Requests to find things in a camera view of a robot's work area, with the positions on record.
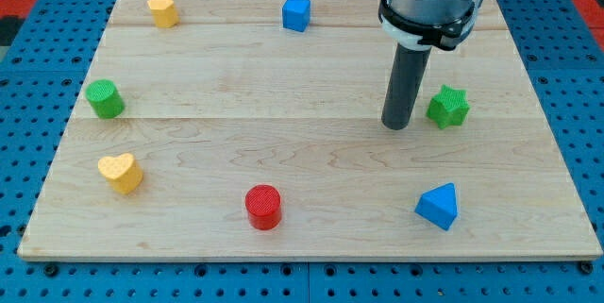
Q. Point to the blue triangular prism block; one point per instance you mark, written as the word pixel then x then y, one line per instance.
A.
pixel 439 206

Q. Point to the red cylinder block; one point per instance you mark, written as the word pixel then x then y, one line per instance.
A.
pixel 263 206

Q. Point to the yellow hexagon block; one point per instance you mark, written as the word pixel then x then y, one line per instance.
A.
pixel 164 13

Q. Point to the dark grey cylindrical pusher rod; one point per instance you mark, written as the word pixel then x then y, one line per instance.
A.
pixel 406 76

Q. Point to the light wooden board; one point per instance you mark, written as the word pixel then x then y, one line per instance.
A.
pixel 229 99

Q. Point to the green cylinder block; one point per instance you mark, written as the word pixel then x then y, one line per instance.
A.
pixel 104 98

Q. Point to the blue cube block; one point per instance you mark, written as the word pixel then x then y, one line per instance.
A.
pixel 296 15

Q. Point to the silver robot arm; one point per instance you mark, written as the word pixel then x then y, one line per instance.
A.
pixel 420 24

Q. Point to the yellow heart block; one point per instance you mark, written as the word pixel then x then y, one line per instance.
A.
pixel 123 173

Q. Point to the green star block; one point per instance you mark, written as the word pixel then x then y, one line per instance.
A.
pixel 449 107

